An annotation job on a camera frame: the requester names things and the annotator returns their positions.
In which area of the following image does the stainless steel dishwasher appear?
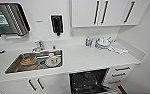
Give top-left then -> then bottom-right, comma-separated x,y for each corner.
68,67 -> 128,94

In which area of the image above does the blue dish soap bottle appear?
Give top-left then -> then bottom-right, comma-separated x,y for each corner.
85,35 -> 91,47

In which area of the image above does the small white cup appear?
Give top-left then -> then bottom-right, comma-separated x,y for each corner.
90,38 -> 96,48

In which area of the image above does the white plate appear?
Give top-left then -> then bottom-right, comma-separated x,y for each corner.
45,54 -> 63,68

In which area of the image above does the small chrome sink knob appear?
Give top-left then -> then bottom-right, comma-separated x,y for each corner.
51,44 -> 56,51

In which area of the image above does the white mug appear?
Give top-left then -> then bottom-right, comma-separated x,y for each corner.
47,52 -> 59,66

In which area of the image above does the stack of white plates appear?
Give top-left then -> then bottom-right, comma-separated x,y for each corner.
95,36 -> 114,51

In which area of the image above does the black soap dispenser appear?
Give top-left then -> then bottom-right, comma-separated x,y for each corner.
50,13 -> 64,36

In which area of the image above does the chrome faucet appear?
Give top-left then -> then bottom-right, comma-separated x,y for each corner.
31,40 -> 46,53

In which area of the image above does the white base cabinet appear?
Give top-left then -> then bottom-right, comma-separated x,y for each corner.
0,63 -> 137,94

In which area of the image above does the white dish towel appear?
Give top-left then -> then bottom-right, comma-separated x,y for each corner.
107,41 -> 130,55

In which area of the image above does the brown bowl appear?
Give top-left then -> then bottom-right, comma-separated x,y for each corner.
20,54 -> 37,67

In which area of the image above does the steel sink basin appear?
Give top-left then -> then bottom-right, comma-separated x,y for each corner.
4,49 -> 64,75

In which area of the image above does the steel paper towel dispenser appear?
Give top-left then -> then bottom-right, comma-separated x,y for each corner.
0,2 -> 32,38

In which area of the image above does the white wall outlet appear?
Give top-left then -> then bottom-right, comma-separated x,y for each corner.
69,30 -> 75,37

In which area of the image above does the small wall label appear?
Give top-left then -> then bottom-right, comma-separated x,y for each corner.
35,20 -> 44,24

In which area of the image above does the white wall cabinet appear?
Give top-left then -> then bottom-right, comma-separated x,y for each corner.
70,0 -> 150,29

